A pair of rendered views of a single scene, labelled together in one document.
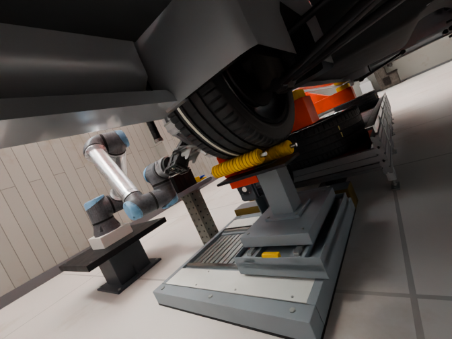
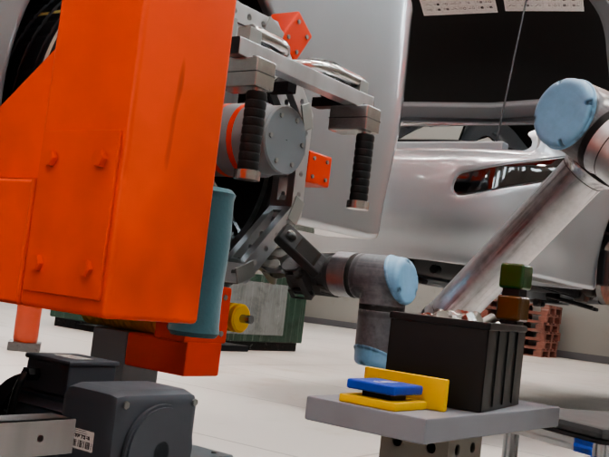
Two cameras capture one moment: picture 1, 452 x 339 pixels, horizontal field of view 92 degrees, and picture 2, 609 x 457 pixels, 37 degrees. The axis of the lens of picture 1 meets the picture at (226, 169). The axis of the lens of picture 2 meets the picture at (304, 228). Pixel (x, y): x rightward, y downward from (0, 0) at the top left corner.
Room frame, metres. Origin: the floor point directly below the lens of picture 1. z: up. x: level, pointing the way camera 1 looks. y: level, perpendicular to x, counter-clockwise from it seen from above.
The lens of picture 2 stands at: (2.83, 0.01, 0.58)
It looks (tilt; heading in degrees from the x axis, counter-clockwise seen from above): 4 degrees up; 176
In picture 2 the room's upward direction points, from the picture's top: 7 degrees clockwise
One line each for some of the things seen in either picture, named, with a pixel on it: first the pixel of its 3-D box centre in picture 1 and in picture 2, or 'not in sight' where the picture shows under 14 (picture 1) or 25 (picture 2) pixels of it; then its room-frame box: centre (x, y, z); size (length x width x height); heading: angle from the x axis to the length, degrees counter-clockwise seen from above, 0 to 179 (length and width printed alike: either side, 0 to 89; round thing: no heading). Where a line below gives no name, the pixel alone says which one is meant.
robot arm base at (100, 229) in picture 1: (105, 224); not in sight; (1.66, 1.01, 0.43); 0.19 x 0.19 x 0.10
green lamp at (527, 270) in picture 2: not in sight; (516, 277); (1.42, 0.46, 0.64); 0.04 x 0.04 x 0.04; 49
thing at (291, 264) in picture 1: (296, 229); not in sight; (0.94, -0.18, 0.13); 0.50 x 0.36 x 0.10; 139
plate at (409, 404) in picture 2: not in sight; (383, 401); (1.70, 0.22, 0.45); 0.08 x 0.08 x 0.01; 49
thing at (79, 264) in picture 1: (122, 257); not in sight; (1.66, 1.01, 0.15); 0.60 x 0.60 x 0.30; 52
